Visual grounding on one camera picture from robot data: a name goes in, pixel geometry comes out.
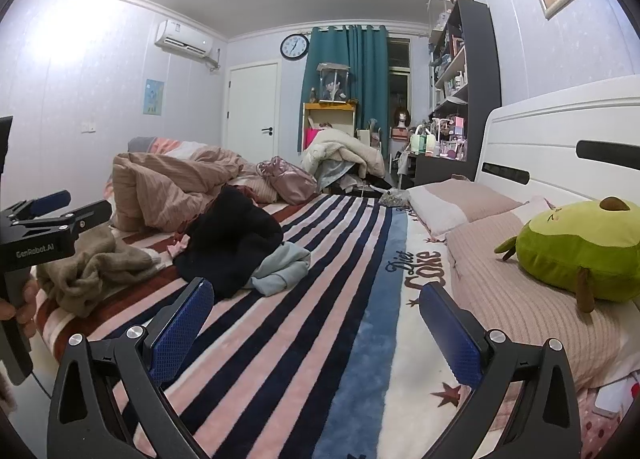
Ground beige ribbed quilt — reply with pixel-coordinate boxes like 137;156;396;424
109;141;278;232

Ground glass display case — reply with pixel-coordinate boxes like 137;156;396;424
316;63;350;104

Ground small blue wall poster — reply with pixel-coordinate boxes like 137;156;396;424
144;79;165;116

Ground white door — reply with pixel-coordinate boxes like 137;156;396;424
225;62;281;162

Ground person's left forearm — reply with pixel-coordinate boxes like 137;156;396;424
0;369;18;420

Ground person's left hand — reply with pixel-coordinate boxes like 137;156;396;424
0;276;40;337

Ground yellow shelf unit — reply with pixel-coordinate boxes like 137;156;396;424
302;101;358;152

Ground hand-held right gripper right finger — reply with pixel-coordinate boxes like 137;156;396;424
419;283;583;459

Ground light blue garment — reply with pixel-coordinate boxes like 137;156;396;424
245;242;312;297

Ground window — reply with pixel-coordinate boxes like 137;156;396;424
387;36;413;140

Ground black cable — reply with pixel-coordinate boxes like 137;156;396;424
27;371;53;400

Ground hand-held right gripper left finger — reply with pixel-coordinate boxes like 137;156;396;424
47;277;216;459

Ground wig on mannequin head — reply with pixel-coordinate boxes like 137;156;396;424
392;106;413;140

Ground black garment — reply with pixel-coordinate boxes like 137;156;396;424
172;185;285;299

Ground teal curtain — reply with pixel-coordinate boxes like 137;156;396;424
298;25;390;160

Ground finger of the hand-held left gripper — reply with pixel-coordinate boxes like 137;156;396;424
12;199;113;236
7;190;72;222

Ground pink ribbed pillow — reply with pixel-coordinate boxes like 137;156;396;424
407;178;523;237
445;196;640;387

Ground cream coat pile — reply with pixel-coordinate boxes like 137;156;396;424
301;129;387;180

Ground grey pillow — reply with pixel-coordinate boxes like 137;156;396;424
127;136;161;154

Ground white air conditioner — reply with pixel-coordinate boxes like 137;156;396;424
154;19;221;70

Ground clear storage box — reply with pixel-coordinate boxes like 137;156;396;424
427;0;453;34

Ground dark bookshelf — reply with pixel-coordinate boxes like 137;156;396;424
412;0;502;188

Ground patterned small pouch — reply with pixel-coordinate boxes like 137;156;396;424
380;189;411;208

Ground brown fuzzy sweater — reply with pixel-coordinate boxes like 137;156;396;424
36;225;160;318

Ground green plush toy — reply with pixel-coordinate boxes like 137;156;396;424
494;196;640;315

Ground shiny mauve bag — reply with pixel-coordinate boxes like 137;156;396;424
256;156;318;204

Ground striped printed blanket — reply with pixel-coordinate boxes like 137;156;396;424
35;191;501;459

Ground small pink garment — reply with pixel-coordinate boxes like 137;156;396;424
167;234;193;257

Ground round wall clock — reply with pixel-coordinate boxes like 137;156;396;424
279;34;310;61

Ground white bed headboard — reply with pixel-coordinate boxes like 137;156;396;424
470;75;640;220

